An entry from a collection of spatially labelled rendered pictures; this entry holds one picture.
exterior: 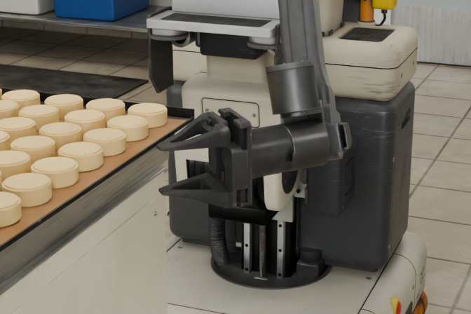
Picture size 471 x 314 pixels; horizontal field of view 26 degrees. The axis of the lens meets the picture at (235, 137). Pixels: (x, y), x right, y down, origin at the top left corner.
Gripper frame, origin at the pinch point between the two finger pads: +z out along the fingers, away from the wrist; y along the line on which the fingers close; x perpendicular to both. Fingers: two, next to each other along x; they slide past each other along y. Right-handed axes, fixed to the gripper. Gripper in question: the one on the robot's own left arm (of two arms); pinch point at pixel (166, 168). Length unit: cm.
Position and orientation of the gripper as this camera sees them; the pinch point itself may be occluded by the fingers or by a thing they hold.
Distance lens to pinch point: 115.0
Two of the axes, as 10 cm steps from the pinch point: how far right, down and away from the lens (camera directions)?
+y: 0.1, 9.4, 3.4
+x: -4.2, -3.1, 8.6
